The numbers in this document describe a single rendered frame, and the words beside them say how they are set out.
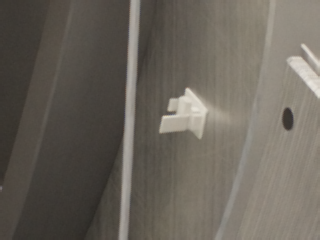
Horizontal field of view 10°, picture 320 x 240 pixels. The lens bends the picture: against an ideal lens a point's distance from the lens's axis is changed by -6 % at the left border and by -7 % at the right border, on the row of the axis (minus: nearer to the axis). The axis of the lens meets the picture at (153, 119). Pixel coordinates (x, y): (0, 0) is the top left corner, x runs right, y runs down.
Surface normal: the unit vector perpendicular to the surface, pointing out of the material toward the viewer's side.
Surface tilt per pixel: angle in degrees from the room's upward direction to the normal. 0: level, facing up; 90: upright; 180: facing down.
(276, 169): 90
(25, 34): 66
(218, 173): 90
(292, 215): 90
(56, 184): 126
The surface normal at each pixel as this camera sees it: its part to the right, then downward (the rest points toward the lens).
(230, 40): -0.88, 0.04
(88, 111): 0.41, 0.56
